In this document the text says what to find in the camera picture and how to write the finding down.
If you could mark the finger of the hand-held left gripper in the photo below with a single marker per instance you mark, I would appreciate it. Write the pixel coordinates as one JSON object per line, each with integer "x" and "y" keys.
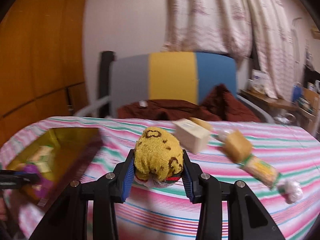
{"x": 17, "y": 178}

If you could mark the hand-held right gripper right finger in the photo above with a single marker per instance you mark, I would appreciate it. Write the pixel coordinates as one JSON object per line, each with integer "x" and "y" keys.
{"x": 188, "y": 187}

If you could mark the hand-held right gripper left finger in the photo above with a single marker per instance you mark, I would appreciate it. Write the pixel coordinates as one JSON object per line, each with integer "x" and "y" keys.
{"x": 126, "y": 182}

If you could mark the purple packet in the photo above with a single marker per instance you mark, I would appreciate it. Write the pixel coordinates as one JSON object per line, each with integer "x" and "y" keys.
{"x": 32, "y": 168}

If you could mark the cream green box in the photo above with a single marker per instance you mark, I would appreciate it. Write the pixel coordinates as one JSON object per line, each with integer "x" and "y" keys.
{"x": 42, "y": 158}

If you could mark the yellow patterned sock ball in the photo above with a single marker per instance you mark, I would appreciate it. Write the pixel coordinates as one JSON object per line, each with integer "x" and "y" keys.
{"x": 157, "y": 150}

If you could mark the white carton box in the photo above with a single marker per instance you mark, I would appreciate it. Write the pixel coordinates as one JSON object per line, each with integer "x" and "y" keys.
{"x": 192, "y": 137}

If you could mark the gold tin box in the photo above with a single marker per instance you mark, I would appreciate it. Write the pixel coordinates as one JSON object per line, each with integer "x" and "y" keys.
{"x": 65, "y": 136}

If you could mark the yellow green snack packet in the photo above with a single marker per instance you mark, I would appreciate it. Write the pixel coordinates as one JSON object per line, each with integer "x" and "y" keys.
{"x": 260, "y": 170}

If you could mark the clear plastic wrap ball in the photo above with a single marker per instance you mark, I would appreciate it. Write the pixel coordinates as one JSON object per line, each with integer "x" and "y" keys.
{"x": 291, "y": 191}

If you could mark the striped tablecloth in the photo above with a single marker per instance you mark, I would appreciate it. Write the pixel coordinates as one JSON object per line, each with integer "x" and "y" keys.
{"x": 225, "y": 205}

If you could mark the maroon jacket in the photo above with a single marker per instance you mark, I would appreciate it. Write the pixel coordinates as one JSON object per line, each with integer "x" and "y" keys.
{"x": 225, "y": 105}

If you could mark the grey yellow blue chair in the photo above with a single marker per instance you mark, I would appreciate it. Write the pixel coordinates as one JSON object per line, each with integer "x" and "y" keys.
{"x": 170, "y": 75}

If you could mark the wooden desk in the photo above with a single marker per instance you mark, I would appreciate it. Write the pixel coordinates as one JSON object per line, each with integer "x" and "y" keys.
{"x": 270, "y": 102}

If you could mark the white printed carton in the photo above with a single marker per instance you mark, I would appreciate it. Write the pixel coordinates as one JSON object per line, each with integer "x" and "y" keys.
{"x": 259, "y": 78}

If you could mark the blue bag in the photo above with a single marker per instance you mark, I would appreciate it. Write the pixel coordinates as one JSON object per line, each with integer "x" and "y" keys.
{"x": 297, "y": 93}

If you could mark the brown cardboard box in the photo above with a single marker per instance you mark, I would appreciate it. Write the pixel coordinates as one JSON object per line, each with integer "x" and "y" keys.
{"x": 311, "y": 100}

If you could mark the pale printed curtain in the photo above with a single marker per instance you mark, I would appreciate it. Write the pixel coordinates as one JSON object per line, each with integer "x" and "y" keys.
{"x": 212, "y": 17}

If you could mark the wall air conditioner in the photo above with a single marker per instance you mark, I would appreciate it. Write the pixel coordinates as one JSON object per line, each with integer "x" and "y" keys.
{"x": 315, "y": 33}

